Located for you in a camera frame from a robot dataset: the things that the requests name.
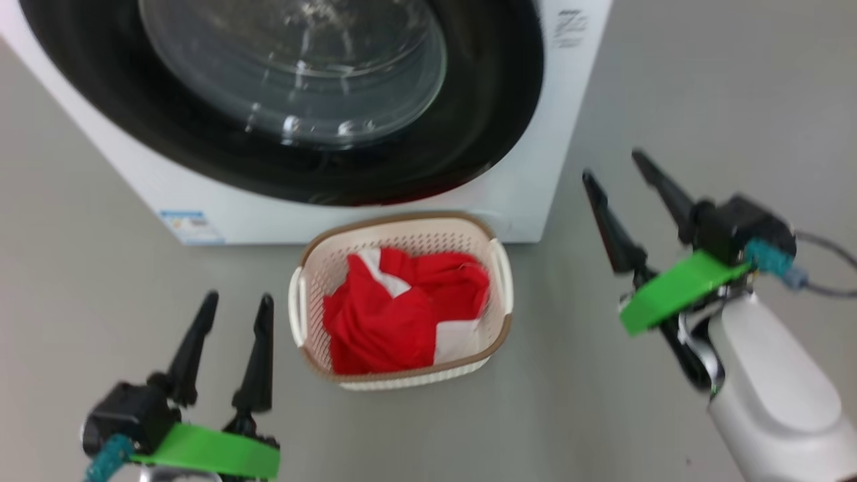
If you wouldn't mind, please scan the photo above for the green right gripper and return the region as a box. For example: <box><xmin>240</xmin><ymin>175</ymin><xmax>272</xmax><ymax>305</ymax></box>
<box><xmin>581</xmin><ymin>149</ymin><xmax>751</xmax><ymax>394</ymax></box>

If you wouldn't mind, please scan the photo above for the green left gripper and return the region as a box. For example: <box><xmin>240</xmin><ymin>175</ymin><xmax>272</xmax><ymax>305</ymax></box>
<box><xmin>131</xmin><ymin>290</ymin><xmax>281</xmax><ymax>480</ymax></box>

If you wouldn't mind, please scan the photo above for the red and white garment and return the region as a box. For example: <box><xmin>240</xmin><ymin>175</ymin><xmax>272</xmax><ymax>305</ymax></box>
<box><xmin>323</xmin><ymin>246</ymin><xmax>491</xmax><ymax>376</ymax></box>

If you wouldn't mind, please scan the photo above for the black round glass washer door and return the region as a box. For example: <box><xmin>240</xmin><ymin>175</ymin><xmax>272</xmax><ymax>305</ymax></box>
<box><xmin>19</xmin><ymin>0</ymin><xmax>544</xmax><ymax>207</ymax></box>

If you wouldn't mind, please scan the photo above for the white front-load washing machine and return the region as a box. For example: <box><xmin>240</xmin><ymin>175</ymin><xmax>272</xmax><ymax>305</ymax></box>
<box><xmin>0</xmin><ymin>0</ymin><xmax>613</xmax><ymax>246</ymax></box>

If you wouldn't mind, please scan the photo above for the cream basket with brown rim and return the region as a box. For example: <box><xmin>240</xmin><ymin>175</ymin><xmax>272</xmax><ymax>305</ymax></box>
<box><xmin>288</xmin><ymin>212</ymin><xmax>515</xmax><ymax>391</ymax></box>

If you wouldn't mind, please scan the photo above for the blue energy label sticker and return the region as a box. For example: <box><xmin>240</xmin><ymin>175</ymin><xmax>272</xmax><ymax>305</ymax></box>
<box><xmin>159</xmin><ymin>210</ymin><xmax>225</xmax><ymax>246</ymax></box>

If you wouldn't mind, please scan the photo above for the right camera cable teal plug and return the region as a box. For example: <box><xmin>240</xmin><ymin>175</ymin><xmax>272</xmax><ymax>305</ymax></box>
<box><xmin>745</xmin><ymin>231</ymin><xmax>857</xmax><ymax>299</ymax></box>

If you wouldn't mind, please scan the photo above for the camera cable teal plug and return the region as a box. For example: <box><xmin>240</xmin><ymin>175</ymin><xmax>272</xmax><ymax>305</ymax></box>
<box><xmin>745</xmin><ymin>231</ymin><xmax>857</xmax><ymax>299</ymax></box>
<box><xmin>84</xmin><ymin>434</ymin><xmax>135</xmax><ymax>482</ymax></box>

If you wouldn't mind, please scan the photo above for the left camera cable teal plug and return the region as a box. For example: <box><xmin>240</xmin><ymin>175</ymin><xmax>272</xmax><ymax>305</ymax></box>
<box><xmin>84</xmin><ymin>434</ymin><xmax>135</xmax><ymax>482</ymax></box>

